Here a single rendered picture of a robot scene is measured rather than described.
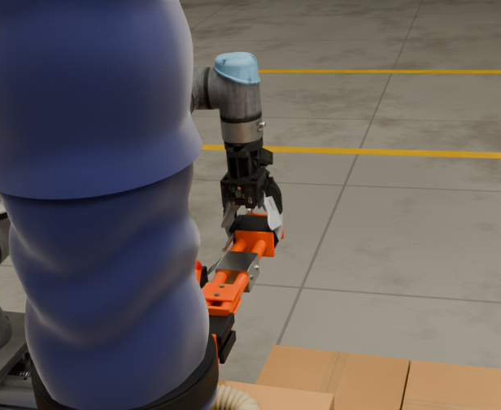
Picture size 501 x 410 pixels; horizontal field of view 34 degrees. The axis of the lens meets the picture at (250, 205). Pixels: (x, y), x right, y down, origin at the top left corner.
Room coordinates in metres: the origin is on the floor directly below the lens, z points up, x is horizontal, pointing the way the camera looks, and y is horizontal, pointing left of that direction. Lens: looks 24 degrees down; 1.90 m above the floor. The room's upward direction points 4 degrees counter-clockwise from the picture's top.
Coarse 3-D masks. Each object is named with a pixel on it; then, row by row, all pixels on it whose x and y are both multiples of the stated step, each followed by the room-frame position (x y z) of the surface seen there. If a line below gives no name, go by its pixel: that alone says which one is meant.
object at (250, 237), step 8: (248, 216) 1.45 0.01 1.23; (256, 216) 1.45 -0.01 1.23; (264, 216) 1.45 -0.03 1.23; (240, 224) 1.42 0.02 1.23; (248, 224) 1.42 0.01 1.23; (256, 224) 1.42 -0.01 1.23; (264, 224) 1.41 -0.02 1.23; (240, 232) 1.39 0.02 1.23; (248, 232) 1.39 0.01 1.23; (256, 232) 1.38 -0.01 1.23; (264, 232) 1.38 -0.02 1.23; (272, 232) 1.42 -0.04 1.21; (248, 240) 1.38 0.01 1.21; (256, 240) 1.38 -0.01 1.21; (264, 240) 1.38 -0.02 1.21; (272, 240) 1.37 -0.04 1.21; (248, 248) 1.39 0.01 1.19; (272, 248) 1.37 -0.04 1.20; (272, 256) 1.37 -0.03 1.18
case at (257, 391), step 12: (228, 384) 1.13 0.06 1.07; (240, 384) 1.13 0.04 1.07; (252, 384) 1.13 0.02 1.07; (252, 396) 1.09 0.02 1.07; (264, 396) 1.09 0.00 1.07; (276, 396) 1.09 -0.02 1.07; (288, 396) 1.09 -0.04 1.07; (300, 396) 1.08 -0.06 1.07; (312, 396) 1.08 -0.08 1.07; (324, 396) 1.08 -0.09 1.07; (264, 408) 1.06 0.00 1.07; (276, 408) 1.06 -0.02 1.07; (288, 408) 1.06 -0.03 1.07; (300, 408) 1.05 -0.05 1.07; (312, 408) 1.05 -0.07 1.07; (324, 408) 1.05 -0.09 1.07
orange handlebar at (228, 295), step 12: (240, 240) 1.38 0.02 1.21; (216, 276) 1.25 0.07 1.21; (240, 276) 1.25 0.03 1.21; (204, 288) 1.21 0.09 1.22; (216, 288) 1.20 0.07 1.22; (228, 288) 1.20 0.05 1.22; (240, 288) 1.20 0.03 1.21; (216, 300) 1.17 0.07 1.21; (228, 300) 1.16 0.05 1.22; (240, 300) 1.20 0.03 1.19
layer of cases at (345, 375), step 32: (288, 352) 1.98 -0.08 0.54; (320, 352) 1.97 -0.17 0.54; (256, 384) 1.84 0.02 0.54; (288, 384) 1.83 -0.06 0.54; (320, 384) 1.82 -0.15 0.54; (352, 384) 1.81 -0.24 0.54; (384, 384) 1.80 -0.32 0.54; (416, 384) 1.79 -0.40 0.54; (448, 384) 1.78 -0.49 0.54; (480, 384) 1.77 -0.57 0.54
